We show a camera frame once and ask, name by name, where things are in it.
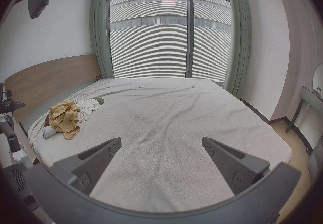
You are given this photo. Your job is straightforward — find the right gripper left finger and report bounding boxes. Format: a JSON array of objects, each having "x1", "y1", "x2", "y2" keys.
[{"x1": 52, "y1": 137, "x2": 122, "y2": 196}]

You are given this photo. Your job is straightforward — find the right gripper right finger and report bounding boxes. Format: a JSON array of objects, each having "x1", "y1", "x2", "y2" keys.
[{"x1": 201, "y1": 137, "x2": 271, "y2": 197}]

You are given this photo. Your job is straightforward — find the tan shorts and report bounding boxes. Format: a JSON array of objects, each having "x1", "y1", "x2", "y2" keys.
[{"x1": 49, "y1": 100, "x2": 81, "y2": 140}]

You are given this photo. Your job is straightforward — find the pale blue garment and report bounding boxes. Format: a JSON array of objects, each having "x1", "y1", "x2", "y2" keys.
[{"x1": 42, "y1": 126, "x2": 62, "y2": 139}]

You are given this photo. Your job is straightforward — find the cream garment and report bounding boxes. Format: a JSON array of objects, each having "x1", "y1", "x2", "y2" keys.
[{"x1": 76, "y1": 98, "x2": 101, "y2": 123}]

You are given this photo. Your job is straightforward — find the bed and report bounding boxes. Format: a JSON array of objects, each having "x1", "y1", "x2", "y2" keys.
[{"x1": 5, "y1": 54, "x2": 293, "y2": 212}]

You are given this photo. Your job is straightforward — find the grey small table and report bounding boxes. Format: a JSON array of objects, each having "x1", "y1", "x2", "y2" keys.
[{"x1": 285, "y1": 85, "x2": 323, "y2": 134}]

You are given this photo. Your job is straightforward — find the grey-green curtain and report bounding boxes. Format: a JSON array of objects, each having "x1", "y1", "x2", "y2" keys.
[
  {"x1": 222, "y1": 0, "x2": 251, "y2": 98},
  {"x1": 89, "y1": 0, "x2": 114, "y2": 81}
]

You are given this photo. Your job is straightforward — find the window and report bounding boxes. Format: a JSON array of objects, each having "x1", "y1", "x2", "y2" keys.
[{"x1": 107, "y1": 0, "x2": 231, "y2": 83}]

